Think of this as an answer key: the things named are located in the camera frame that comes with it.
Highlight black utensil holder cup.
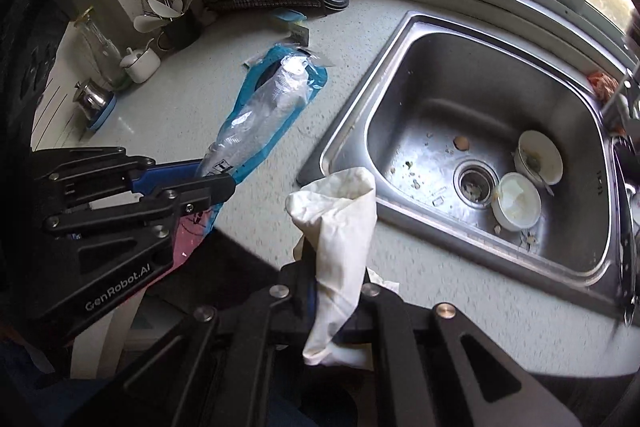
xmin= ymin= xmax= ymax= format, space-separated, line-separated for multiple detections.
xmin=156 ymin=9 xmax=203 ymax=52

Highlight pink plastic trash bag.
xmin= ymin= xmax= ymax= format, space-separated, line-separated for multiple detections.
xmin=172 ymin=204 xmax=222 ymax=270

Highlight glass jar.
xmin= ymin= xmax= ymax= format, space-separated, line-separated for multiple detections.
xmin=74 ymin=6 xmax=131 ymax=92

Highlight light blue scrub brush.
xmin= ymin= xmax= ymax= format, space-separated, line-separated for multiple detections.
xmin=269 ymin=8 xmax=307 ymax=28

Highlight stainless steel sink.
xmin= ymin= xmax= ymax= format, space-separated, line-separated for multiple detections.
xmin=297 ymin=11 xmax=632 ymax=317

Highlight orange scouring cloth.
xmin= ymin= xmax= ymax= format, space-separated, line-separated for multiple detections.
xmin=587 ymin=72 xmax=618 ymax=104

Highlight white bowl with spoon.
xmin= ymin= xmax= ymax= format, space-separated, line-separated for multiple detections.
xmin=514 ymin=130 xmax=564 ymax=196

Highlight steel pot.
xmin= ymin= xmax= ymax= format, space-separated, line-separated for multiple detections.
xmin=73 ymin=79 xmax=114 ymax=121

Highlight blue clear plastic bag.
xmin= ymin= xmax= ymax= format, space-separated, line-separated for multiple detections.
xmin=196 ymin=43 xmax=332 ymax=183

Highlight white plastic spoon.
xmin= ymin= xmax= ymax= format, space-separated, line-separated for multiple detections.
xmin=148 ymin=0 xmax=183 ymax=20

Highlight chrome faucet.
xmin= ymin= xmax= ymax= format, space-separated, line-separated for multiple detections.
xmin=601 ymin=65 xmax=639 ymax=136

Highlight white ceramic condiment pot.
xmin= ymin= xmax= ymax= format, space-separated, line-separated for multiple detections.
xmin=119 ymin=38 xmax=160 ymax=84

